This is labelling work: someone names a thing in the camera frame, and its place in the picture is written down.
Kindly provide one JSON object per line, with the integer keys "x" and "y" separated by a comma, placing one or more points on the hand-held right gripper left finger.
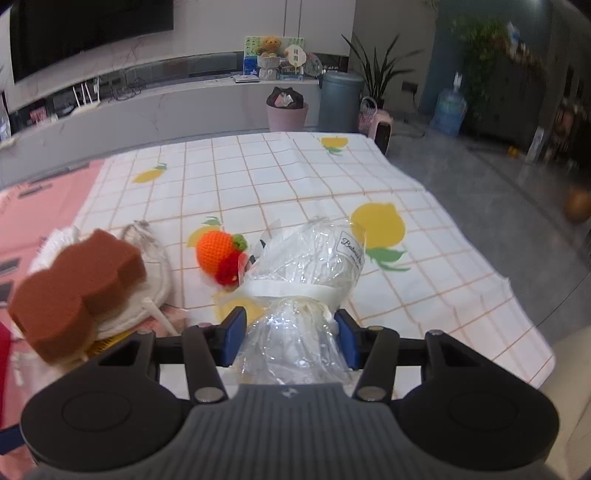
{"x": 233, "y": 334}

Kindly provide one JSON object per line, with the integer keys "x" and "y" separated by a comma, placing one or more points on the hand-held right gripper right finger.
{"x": 348, "y": 339}

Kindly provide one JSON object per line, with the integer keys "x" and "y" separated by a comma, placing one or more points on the clear plastic bundle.
{"x": 304, "y": 267}

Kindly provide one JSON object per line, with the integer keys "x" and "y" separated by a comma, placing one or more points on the orange crocheted fruit toy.
{"x": 214, "y": 249}

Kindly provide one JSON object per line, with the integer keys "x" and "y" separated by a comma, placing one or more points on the brown sponge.
{"x": 74, "y": 290}

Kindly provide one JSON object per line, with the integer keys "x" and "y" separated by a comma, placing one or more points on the fruit print checked tablecloth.
{"x": 300, "y": 184}

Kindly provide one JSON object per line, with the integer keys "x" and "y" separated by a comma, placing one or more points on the white lace cloth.
{"x": 55, "y": 244}

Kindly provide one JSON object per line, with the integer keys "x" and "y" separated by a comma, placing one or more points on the pink space heater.
{"x": 382, "y": 134}

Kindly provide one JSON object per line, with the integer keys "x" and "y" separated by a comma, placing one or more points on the pink trash bin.
{"x": 286, "y": 117}

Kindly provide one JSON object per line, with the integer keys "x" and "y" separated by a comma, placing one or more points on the white marble television console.
{"x": 184, "y": 110}

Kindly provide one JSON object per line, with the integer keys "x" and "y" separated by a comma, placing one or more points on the pink play mat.
{"x": 37, "y": 207}

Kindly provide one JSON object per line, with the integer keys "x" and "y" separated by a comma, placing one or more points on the grey lidded trash can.
{"x": 339, "y": 101}

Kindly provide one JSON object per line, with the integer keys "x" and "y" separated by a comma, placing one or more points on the blue water jug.
{"x": 448, "y": 113}

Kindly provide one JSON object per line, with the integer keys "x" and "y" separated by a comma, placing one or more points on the brown ball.
{"x": 578, "y": 205}

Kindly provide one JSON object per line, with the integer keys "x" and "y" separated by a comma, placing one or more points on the long leaf potted plant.
{"x": 378, "y": 74}

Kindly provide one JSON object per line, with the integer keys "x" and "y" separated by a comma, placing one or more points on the white router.
{"x": 85, "y": 108}

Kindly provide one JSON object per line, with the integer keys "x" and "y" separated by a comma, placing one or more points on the green picture board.
{"x": 251, "y": 50}

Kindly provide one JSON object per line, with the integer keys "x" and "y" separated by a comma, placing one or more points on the dark sideboard cabinet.
{"x": 512, "y": 106}

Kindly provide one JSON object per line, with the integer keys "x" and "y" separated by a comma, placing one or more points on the small brown teddy bear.
{"x": 270, "y": 45}

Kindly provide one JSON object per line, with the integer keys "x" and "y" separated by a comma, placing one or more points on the green climbing plant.
{"x": 480, "y": 46}

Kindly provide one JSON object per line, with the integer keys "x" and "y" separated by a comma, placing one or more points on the black wall television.
{"x": 92, "y": 27}

